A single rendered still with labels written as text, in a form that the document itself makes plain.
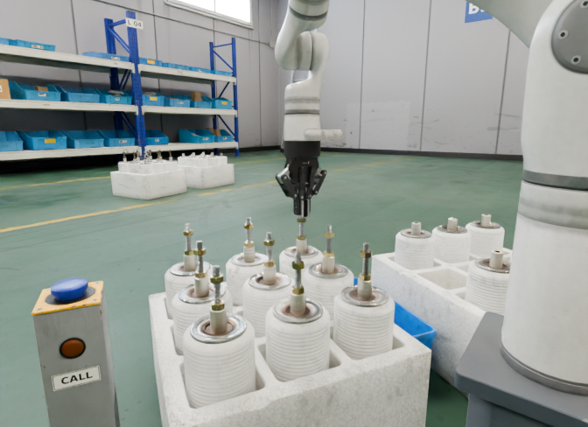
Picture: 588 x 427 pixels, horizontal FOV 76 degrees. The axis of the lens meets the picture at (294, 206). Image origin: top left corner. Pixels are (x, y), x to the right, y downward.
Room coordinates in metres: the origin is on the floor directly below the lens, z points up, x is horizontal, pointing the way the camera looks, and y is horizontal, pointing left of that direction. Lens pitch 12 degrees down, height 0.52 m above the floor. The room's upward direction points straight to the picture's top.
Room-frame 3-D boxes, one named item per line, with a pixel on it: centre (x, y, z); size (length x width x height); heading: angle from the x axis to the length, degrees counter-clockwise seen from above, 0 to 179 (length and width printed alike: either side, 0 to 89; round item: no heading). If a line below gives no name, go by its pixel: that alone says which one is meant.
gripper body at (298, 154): (0.77, -0.02, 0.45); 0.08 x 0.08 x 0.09
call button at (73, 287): (0.43, 0.28, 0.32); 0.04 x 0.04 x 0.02
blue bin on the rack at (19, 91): (4.43, 2.96, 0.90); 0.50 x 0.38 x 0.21; 54
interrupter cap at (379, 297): (0.56, -0.11, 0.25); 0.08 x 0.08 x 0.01
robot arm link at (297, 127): (0.76, -0.03, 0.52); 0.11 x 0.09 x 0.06; 42
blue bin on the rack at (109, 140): (5.11, 2.44, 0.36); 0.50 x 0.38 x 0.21; 54
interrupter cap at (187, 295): (0.57, 0.15, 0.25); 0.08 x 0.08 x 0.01
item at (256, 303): (0.62, 0.04, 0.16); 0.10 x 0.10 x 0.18
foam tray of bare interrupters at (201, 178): (3.38, 0.82, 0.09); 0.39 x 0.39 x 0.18; 56
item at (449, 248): (0.95, -0.42, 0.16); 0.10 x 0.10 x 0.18
